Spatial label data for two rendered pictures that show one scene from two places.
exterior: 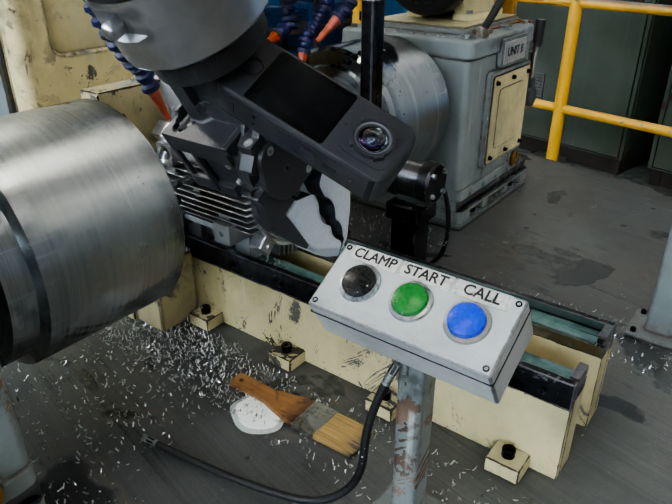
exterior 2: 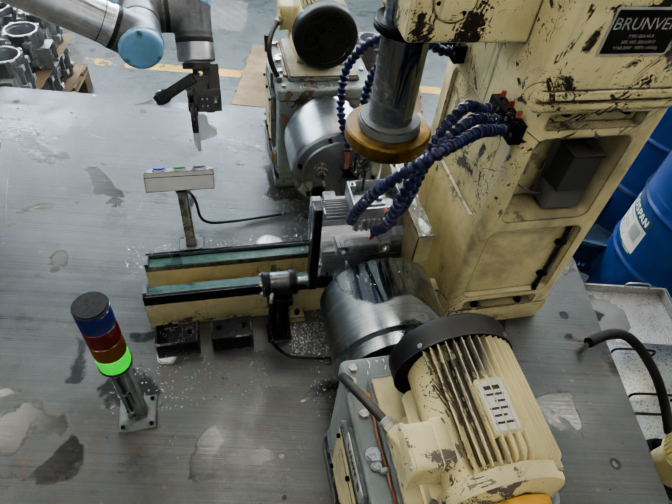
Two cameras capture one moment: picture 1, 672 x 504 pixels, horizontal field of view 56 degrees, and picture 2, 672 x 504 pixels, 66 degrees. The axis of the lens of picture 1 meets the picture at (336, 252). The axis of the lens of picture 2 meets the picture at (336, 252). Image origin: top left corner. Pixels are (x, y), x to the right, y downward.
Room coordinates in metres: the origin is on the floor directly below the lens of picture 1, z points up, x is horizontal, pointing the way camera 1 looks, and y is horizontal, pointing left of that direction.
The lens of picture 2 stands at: (1.38, -0.63, 1.95)
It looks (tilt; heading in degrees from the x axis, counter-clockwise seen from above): 48 degrees down; 126
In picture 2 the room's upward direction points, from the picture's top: 7 degrees clockwise
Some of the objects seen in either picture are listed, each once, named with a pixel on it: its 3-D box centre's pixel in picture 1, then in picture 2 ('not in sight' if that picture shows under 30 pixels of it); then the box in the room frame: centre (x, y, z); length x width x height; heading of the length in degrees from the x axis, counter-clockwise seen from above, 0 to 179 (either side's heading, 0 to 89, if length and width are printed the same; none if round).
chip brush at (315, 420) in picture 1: (295, 409); not in sight; (0.61, 0.05, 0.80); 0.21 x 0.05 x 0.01; 54
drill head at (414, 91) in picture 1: (372, 110); (388, 339); (1.13, -0.07, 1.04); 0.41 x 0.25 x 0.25; 143
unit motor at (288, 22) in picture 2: not in sight; (303, 55); (0.34, 0.49, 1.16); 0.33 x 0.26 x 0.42; 143
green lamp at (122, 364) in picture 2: not in sight; (112, 356); (0.78, -0.48, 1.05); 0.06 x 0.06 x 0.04
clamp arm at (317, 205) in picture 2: (371, 94); (313, 248); (0.90, -0.05, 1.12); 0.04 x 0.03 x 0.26; 53
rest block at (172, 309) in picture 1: (164, 282); not in sight; (0.82, 0.26, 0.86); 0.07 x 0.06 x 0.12; 143
